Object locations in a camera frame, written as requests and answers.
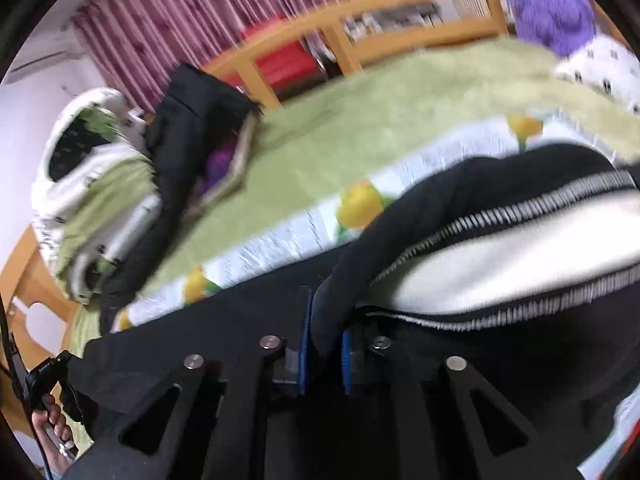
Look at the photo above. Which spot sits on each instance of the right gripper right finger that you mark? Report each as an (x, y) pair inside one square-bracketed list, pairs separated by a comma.
[(368, 363)]

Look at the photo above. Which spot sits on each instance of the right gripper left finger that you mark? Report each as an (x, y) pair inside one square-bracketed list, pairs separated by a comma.
[(279, 337)]

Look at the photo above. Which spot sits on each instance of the black sweatpants with white stripe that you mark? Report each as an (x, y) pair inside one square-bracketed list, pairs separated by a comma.
[(175, 398)]

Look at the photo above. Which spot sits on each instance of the folded white green quilt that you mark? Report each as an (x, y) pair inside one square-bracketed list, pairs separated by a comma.
[(94, 194)]

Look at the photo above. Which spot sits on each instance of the green blanket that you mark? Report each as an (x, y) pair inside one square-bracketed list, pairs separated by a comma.
[(322, 144)]

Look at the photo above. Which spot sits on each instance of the black jacket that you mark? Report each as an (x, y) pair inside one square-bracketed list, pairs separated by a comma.
[(196, 113)]

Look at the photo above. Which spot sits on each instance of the fruit print bed sheet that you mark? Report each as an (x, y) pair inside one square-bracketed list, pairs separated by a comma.
[(325, 209)]

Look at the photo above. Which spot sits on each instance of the red chair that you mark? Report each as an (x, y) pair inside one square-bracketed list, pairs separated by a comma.
[(289, 66)]

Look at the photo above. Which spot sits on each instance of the white air conditioner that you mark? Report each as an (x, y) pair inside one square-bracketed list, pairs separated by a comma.
[(41, 52)]

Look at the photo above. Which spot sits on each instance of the maroon curtain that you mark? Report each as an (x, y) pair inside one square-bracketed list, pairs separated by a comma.
[(137, 43)]

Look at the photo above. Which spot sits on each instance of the white flower print pillow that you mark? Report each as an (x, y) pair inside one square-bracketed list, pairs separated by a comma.
[(606, 66)]

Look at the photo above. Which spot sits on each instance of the purple plush toy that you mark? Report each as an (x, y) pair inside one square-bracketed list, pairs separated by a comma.
[(562, 26)]

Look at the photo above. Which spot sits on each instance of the wooden bed frame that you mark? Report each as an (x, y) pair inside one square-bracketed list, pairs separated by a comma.
[(346, 28)]

